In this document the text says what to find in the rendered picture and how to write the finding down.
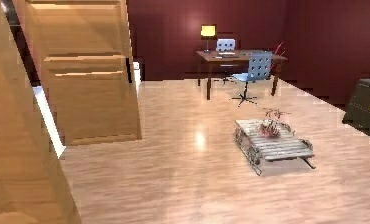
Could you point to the wooden room door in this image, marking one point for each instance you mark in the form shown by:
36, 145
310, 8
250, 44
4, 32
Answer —
89, 66

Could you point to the blue perforated office chair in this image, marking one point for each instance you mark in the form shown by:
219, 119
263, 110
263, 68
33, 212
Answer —
225, 45
258, 68

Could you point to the yellow shade table lamp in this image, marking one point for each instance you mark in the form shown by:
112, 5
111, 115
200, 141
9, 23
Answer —
208, 31

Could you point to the dark green cabinet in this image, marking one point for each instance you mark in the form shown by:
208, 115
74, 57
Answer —
362, 106

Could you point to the brown wooden desk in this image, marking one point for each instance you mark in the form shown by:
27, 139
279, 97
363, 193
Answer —
219, 59

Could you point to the red potted plant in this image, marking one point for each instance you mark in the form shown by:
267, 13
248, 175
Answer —
270, 126

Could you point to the red leafy plant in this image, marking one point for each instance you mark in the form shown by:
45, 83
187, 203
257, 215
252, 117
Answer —
278, 50

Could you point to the grey slatted coffee table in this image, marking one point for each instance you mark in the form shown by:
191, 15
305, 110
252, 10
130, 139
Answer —
276, 143

